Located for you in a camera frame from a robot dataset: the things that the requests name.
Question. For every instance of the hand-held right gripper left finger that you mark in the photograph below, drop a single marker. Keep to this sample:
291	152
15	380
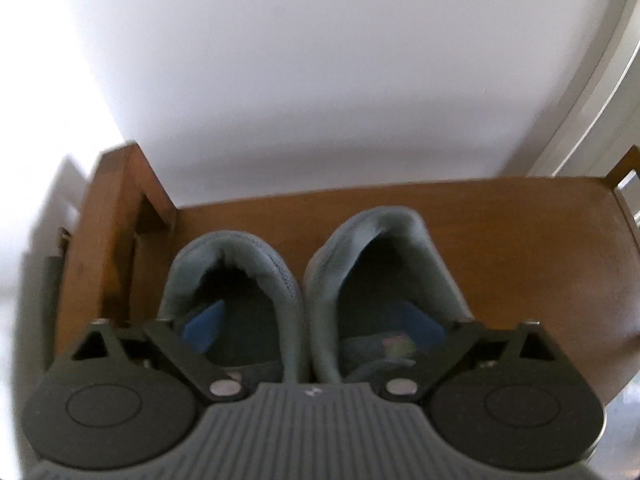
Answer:
202	327

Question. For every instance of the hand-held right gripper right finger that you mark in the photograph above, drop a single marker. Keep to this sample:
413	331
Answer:
425	327

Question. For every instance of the grey sneaker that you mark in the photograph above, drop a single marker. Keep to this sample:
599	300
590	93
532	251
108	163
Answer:
325	300
290	300

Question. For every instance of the wooden shoe rack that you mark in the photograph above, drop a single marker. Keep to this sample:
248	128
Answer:
525	260

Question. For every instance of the white door frame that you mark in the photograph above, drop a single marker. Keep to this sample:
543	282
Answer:
600	110

